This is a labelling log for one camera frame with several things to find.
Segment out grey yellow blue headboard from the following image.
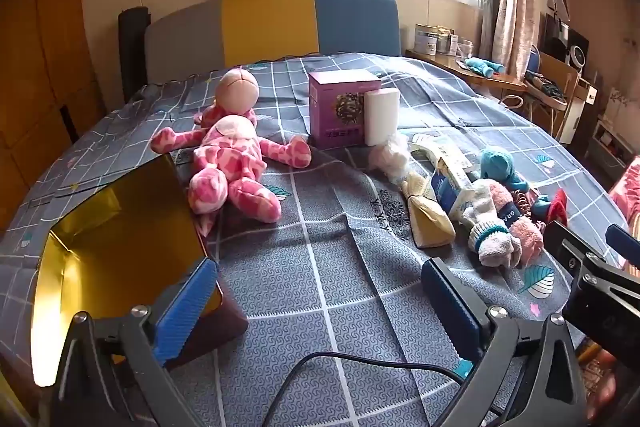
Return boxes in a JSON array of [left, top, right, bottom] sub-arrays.
[[144, 0, 402, 85]]

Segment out red fluffy sock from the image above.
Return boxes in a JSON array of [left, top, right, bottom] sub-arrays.
[[545, 188, 568, 225]]

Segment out teal soft toy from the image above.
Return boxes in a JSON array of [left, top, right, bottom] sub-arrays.
[[465, 57, 503, 78]]

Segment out black cable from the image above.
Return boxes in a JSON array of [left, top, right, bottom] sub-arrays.
[[260, 352, 471, 427]]

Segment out maroon gold-lined storage box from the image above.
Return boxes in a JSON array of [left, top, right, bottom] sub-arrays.
[[30, 152, 249, 388]]

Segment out beige folded sock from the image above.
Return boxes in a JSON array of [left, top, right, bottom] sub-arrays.
[[400, 172, 457, 250]]

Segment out white pink fluffy ball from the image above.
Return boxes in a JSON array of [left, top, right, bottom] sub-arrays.
[[369, 134, 412, 182]]

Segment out white plastic wrapped packet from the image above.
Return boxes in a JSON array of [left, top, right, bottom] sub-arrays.
[[410, 133, 476, 172]]

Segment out pink giraffe plush toy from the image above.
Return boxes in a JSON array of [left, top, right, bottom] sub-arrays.
[[150, 68, 312, 224]]

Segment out purple cardboard box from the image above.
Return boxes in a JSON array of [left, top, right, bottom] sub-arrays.
[[307, 69, 382, 150]]

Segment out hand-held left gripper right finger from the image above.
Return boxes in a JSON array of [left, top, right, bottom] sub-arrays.
[[421, 257, 591, 427]]

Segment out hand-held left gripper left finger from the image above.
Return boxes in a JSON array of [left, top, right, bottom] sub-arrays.
[[47, 257, 221, 427]]

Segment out blue white tissue packet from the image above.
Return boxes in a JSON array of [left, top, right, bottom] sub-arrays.
[[430, 157, 481, 223]]

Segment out pink coil scrunchie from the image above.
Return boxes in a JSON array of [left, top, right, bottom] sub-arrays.
[[510, 189, 538, 220]]

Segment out white shelf unit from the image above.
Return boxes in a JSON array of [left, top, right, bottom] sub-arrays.
[[585, 117, 636, 172]]

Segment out white sock with teal band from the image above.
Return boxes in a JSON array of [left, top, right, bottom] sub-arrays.
[[457, 184, 523, 270]]

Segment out wooden wardrobe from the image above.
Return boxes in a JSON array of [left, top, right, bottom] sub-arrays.
[[0, 0, 106, 218]]

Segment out white round fan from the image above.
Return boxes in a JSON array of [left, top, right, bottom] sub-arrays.
[[567, 27, 591, 70]]

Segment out wooden desk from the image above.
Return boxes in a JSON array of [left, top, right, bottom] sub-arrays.
[[405, 49, 528, 98]]

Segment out blue teddy plush toy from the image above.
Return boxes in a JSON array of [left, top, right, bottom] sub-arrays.
[[479, 147, 552, 221]]

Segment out grey checked bedsheet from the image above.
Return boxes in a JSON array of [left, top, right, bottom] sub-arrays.
[[0, 52, 631, 427]]

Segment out white tin can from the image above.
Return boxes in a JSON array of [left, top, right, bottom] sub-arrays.
[[415, 24, 441, 55]]

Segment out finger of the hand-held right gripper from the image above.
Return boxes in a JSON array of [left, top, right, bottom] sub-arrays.
[[605, 224, 640, 268], [542, 221, 601, 280]]

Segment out pink red blanket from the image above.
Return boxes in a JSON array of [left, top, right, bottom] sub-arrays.
[[607, 157, 640, 228]]

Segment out white paper roll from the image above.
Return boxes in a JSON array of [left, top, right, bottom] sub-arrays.
[[364, 88, 401, 148]]

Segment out person's right hand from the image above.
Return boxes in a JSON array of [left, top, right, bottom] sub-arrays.
[[585, 349, 640, 427]]

